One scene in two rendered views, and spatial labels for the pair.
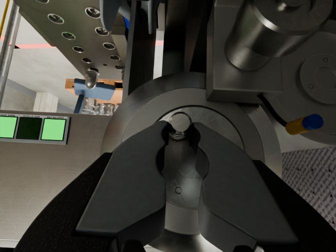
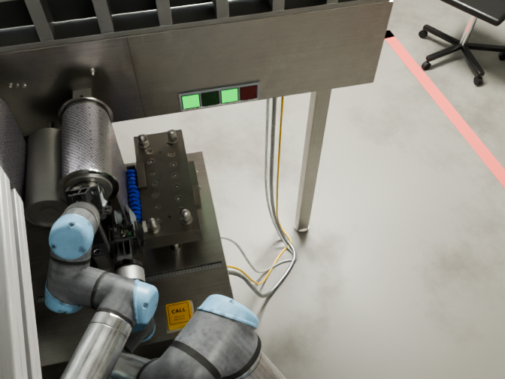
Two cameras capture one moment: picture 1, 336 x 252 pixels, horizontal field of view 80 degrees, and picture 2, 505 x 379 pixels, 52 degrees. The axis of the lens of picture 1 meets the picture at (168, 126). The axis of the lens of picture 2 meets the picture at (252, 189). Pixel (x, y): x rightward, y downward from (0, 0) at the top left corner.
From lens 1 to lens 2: 124 cm
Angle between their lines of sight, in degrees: 43
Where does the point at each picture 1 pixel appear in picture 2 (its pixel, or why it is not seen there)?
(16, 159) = (215, 77)
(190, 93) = not seen: hidden behind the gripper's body
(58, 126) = (188, 104)
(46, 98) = not seen: outside the picture
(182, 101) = not seen: hidden behind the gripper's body
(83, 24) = (163, 186)
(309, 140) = (49, 199)
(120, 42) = (141, 181)
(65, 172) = (173, 77)
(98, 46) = (159, 170)
